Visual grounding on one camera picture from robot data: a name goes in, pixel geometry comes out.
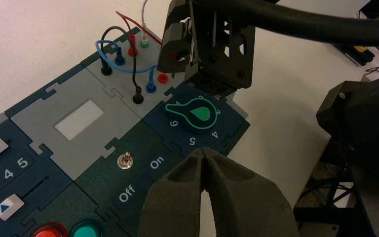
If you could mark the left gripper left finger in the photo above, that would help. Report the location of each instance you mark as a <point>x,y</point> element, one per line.
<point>173,206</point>

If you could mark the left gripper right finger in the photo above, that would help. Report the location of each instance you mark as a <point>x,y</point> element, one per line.
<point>245,202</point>

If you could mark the white display window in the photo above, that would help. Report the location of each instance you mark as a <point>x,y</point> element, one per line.
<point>79,119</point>

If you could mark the dark rotary knob green outline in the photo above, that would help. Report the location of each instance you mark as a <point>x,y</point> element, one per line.
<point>194,115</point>

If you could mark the teal grey control box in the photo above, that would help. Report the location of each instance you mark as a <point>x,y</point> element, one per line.
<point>78,85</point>

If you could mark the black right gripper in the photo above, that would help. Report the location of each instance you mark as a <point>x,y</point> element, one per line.
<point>225,65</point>

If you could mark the red banana socket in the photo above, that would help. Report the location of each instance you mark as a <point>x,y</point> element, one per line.
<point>162,78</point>

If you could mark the red round push button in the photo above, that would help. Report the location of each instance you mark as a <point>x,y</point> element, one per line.
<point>49,230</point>

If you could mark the green round push button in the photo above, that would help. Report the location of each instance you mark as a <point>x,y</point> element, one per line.
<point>86,229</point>

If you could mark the black device yellow label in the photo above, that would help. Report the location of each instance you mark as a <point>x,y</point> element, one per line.
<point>356,54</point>

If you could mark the metal toggle switch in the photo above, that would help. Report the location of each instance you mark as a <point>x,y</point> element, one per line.
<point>125,161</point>

